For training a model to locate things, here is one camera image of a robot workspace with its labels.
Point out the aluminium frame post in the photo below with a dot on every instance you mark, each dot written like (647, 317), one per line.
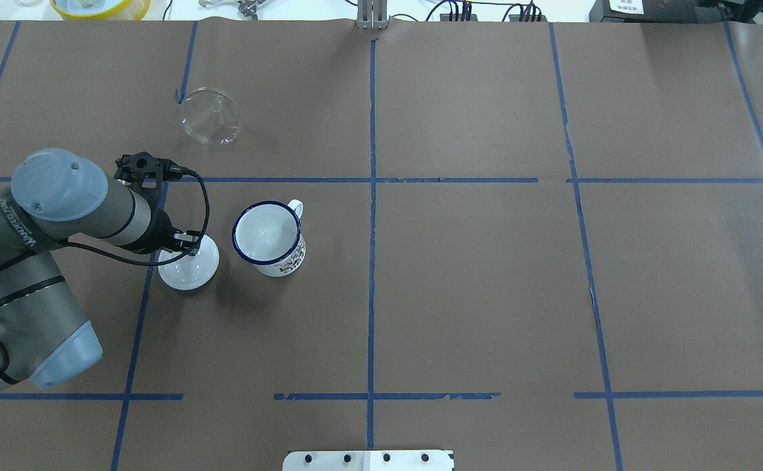
(372, 14)

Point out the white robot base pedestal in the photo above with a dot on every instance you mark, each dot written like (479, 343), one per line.
(391, 459)

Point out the clear plastic funnel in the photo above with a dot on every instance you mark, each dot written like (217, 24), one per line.
(210, 116)

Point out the yellow rimmed bowl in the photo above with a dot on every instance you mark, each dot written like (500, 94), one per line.
(101, 10)

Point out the white enamel mug blue rim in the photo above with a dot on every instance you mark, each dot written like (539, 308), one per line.
(269, 236)

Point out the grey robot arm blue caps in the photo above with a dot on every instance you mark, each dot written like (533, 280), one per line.
(45, 338)

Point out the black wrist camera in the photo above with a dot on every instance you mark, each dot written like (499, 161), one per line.
(143, 170)

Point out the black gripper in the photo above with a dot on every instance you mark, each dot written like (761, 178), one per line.
(154, 235)

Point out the white round lid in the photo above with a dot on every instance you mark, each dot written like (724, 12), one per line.
(194, 270)

